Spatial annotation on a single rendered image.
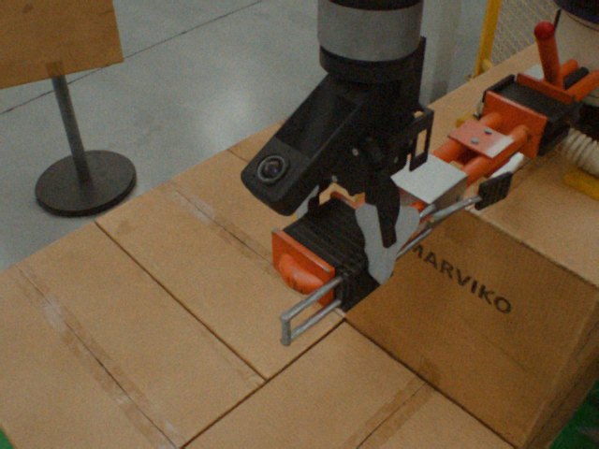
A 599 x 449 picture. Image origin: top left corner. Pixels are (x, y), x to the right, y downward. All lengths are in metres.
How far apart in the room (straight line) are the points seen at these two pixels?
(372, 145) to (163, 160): 2.12
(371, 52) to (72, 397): 0.89
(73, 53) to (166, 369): 1.07
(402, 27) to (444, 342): 0.69
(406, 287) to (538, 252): 0.28
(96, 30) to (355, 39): 1.51
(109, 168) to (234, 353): 1.48
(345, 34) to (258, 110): 2.39
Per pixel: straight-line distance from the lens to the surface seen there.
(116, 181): 2.45
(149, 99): 3.00
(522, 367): 0.96
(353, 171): 0.49
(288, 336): 0.52
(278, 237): 0.56
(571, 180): 0.93
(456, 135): 0.73
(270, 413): 1.09
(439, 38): 2.55
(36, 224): 2.41
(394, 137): 0.49
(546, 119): 0.77
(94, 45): 1.92
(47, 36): 1.89
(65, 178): 2.54
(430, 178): 0.65
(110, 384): 1.16
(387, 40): 0.43
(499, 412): 1.07
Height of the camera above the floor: 1.48
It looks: 42 degrees down
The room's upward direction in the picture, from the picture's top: straight up
